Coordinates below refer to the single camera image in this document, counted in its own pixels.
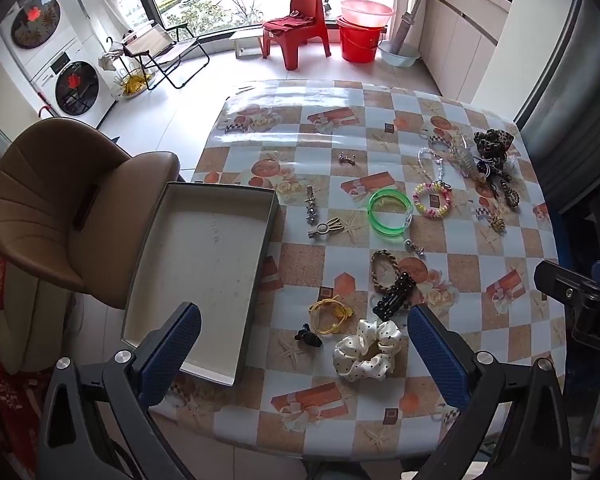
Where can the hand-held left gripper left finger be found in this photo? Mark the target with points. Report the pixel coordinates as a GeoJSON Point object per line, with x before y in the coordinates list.
{"type": "Point", "coordinates": [172, 350]}

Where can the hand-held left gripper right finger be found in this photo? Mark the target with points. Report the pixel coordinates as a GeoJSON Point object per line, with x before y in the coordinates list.
{"type": "Point", "coordinates": [437, 355]}

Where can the cream polka dot scrunchie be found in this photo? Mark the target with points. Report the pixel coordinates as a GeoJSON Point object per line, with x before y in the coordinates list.
{"type": "Point", "coordinates": [365, 350]}

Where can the grey cardboard box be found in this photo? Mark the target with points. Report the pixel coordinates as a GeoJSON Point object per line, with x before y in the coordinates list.
{"type": "Point", "coordinates": [205, 270]}

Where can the green plastic bangle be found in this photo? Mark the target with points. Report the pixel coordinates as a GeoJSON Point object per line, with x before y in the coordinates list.
{"type": "Point", "coordinates": [377, 222]}

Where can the black hair clip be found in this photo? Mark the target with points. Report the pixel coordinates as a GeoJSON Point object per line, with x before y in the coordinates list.
{"type": "Point", "coordinates": [400, 292]}

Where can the small gold hair clip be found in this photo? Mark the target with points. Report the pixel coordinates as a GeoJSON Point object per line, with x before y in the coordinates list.
{"type": "Point", "coordinates": [498, 223]}

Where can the small silver pendant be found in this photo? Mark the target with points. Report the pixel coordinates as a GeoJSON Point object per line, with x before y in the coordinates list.
{"type": "Point", "coordinates": [414, 247]}

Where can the small black claw clip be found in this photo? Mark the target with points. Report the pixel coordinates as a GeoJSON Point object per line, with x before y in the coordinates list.
{"type": "Point", "coordinates": [307, 336]}

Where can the cream upholstered seat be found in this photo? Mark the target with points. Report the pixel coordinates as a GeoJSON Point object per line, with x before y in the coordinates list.
{"type": "Point", "coordinates": [30, 330]}

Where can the leopard print scrunchie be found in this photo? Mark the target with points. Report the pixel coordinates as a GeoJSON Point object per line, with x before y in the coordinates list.
{"type": "Point", "coordinates": [492, 146]}

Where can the gold claw clip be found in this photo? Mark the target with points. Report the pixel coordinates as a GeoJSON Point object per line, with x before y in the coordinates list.
{"type": "Point", "coordinates": [464, 157]}

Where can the silver scissor-shaped hair clip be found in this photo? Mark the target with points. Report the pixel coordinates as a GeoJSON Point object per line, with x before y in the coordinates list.
{"type": "Point", "coordinates": [322, 229]}

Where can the red patterned blanket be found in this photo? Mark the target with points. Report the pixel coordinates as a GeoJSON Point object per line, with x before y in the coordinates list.
{"type": "Point", "coordinates": [5, 410]}

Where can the silver star hair clip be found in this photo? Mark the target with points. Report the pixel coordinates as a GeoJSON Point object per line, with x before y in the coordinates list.
{"type": "Point", "coordinates": [310, 205]}

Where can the brown leather chair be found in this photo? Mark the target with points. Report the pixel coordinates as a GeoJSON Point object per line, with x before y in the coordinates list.
{"type": "Point", "coordinates": [45, 200]}

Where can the white low cabinet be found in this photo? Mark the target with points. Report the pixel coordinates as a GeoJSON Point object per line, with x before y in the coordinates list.
{"type": "Point", "coordinates": [460, 35]}

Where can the light blue basin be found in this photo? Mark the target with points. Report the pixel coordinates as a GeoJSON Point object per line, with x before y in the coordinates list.
{"type": "Point", "coordinates": [400, 57]}

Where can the white washing machine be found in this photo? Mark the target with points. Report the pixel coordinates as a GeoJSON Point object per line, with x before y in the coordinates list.
{"type": "Point", "coordinates": [75, 87]}

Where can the cloth on black stand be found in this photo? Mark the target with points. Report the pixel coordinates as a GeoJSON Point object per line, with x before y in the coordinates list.
{"type": "Point", "coordinates": [109, 57]}

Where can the black folding chair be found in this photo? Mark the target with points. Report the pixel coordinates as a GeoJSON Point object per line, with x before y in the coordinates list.
{"type": "Point", "coordinates": [155, 47]}

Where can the red plastic bucket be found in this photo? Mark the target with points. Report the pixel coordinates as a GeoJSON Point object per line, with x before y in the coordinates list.
{"type": "Point", "coordinates": [357, 42]}

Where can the small white stool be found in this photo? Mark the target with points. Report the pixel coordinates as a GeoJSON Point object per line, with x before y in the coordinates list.
{"type": "Point", "coordinates": [245, 36]}

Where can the pink plastic basin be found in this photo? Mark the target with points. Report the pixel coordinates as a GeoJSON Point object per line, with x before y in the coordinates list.
{"type": "Point", "coordinates": [367, 12]}

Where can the dark red cloth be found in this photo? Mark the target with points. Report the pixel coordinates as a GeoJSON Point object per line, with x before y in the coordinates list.
{"type": "Point", "coordinates": [287, 22]}

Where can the white tumble dryer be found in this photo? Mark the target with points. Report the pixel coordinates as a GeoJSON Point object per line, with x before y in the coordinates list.
{"type": "Point", "coordinates": [35, 22]}

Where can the red plastic chair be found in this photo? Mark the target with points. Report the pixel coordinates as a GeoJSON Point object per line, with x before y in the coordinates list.
{"type": "Point", "coordinates": [305, 5]}

